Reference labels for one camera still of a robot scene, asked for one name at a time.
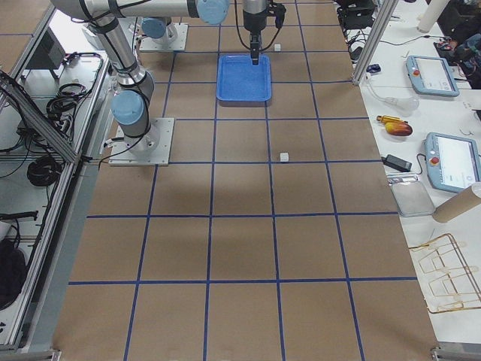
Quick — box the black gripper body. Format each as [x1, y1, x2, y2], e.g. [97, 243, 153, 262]
[243, 0, 268, 32]

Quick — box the white block mid table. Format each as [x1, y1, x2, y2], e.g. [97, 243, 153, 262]
[280, 152, 289, 162]

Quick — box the blue plastic tray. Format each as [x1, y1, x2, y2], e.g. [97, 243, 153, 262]
[216, 54, 272, 102]

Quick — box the silver metal tray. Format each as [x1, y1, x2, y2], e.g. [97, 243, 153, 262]
[391, 181, 435, 217]

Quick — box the orange toy mango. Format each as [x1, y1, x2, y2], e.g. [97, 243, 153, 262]
[377, 115, 413, 136]

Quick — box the white paper roll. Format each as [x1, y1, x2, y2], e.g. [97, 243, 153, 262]
[416, 0, 449, 33]

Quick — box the far teach pendant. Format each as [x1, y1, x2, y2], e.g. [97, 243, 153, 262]
[405, 56, 459, 98]

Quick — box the teach pendant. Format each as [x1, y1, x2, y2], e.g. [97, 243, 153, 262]
[405, 56, 459, 98]
[425, 132, 480, 193]

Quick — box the black power adapter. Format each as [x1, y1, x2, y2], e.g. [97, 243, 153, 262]
[381, 154, 412, 172]

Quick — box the near teach pendant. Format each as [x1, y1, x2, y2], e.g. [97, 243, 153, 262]
[425, 132, 480, 193]

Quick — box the cardboard tube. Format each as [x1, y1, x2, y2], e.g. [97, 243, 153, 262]
[432, 182, 480, 223]

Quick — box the aluminium frame post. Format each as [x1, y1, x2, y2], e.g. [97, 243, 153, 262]
[352, 0, 398, 85]

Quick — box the gold wire rack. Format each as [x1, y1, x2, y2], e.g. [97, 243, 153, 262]
[409, 233, 480, 314]

